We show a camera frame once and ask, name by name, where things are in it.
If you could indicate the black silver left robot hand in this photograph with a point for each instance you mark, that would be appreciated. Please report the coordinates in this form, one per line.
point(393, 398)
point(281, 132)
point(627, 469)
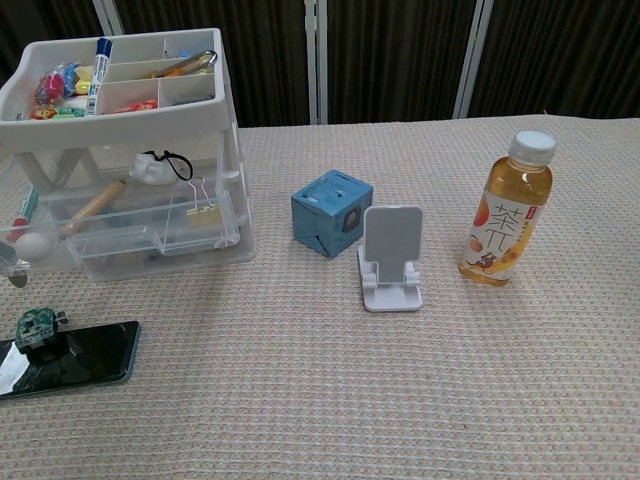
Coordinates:
point(11, 260)

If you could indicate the green circuit board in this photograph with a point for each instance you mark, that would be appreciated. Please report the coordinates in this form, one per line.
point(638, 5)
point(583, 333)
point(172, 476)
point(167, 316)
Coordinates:
point(35, 327)

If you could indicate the blue cube box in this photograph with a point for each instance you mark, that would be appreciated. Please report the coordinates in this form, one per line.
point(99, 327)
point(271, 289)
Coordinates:
point(320, 215)

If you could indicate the white egg shaped ball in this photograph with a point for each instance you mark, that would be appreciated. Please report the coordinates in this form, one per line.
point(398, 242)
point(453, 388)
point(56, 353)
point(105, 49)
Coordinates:
point(35, 246)

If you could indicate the green white pen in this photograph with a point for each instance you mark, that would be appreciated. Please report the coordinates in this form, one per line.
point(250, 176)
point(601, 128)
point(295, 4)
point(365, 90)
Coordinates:
point(26, 205)

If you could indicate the wooden stick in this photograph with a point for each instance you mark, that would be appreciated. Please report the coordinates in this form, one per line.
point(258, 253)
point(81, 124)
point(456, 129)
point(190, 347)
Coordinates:
point(92, 207)

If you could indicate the black smartphone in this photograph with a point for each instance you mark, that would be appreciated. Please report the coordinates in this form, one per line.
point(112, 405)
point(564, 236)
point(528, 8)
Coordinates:
point(95, 352)

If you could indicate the lion print snack packet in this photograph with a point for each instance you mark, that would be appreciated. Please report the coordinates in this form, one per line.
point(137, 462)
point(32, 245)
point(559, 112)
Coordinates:
point(50, 113)

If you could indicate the pink blue candy packet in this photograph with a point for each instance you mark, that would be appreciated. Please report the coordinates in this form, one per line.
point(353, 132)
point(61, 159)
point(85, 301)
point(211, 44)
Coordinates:
point(50, 86)

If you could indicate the yellow candy packet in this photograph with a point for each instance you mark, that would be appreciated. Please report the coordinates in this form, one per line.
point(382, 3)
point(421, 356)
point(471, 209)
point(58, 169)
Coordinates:
point(80, 79)

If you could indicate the gold binder clips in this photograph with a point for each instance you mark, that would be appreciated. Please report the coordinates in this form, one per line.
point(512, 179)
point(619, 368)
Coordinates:
point(202, 212)

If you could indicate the red snack packet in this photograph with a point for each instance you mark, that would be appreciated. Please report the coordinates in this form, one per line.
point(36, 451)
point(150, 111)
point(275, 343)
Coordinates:
point(140, 106)

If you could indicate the blue cap whiteboard marker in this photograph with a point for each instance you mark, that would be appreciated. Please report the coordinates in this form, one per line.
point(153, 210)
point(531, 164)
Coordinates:
point(100, 70)

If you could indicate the dark ribbed partition panel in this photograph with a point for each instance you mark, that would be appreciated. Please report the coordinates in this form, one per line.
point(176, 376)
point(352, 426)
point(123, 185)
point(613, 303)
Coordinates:
point(45, 20)
point(565, 55)
point(395, 55)
point(225, 15)

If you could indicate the beige woven tablecloth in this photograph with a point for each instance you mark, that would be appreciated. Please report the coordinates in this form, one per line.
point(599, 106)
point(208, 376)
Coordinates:
point(320, 390)

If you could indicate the white phone stand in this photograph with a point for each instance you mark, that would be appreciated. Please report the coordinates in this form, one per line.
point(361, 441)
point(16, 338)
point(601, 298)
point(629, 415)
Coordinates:
point(392, 235)

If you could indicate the tea bottle with white cap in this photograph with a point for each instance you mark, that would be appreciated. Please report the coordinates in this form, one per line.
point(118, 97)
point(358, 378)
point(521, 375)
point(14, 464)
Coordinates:
point(505, 225)

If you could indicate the white plastic drawer organizer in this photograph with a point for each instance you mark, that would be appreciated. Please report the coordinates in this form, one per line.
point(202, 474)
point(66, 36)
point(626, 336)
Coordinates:
point(125, 120)

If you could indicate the white partition frame post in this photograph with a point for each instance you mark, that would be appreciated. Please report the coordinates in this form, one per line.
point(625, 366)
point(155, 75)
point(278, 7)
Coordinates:
point(472, 55)
point(315, 60)
point(107, 15)

